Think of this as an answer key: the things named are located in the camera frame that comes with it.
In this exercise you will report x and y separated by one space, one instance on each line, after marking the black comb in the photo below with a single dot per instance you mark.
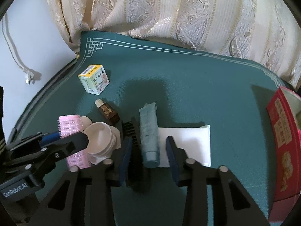
131 128

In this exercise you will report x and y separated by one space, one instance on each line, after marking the white tissue pack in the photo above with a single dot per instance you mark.
192 141

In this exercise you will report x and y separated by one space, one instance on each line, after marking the yellow green medicine box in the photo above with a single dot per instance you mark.
94 80

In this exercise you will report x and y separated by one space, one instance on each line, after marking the cream patterned curtain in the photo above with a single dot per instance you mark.
164 9

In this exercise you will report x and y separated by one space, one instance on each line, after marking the teal cosmetic tube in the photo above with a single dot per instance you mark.
149 134

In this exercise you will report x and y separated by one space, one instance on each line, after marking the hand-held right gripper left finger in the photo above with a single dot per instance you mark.
124 162

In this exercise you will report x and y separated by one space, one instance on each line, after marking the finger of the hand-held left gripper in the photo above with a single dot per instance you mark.
70 142
51 137

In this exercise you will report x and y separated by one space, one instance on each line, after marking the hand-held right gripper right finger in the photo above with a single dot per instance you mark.
172 162

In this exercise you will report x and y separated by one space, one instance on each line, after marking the brown glass bottle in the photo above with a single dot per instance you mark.
108 113

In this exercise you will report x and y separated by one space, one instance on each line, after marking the gold curtain tassel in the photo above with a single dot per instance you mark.
77 56

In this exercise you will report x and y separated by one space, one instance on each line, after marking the pink hair roller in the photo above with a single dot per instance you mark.
70 124

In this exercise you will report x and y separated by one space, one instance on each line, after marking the red cardboard box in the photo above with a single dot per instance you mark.
282 146

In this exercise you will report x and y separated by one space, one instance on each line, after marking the green table mat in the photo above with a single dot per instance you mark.
188 87

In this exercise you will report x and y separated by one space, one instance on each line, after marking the black table rim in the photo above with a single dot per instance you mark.
41 90

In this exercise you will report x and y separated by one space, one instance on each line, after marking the white round jar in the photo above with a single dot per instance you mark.
115 137

